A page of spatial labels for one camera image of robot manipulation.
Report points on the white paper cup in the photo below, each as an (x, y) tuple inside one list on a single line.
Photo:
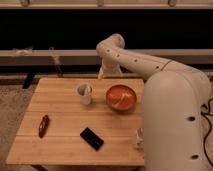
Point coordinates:
[(85, 93)]

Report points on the clear glass at table edge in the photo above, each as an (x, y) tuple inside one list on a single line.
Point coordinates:
[(139, 142)]

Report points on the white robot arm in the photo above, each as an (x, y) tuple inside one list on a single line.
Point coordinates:
[(171, 105)]

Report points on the orange ceramic bowl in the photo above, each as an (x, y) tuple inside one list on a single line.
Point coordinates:
[(121, 98)]

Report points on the black smartphone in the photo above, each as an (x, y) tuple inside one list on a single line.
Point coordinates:
[(92, 139)]

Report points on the grey horizontal rail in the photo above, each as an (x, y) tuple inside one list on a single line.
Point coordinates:
[(90, 57)]

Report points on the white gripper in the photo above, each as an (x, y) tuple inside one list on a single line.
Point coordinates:
[(109, 68)]

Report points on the wooden table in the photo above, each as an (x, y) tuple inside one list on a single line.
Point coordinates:
[(68, 117)]

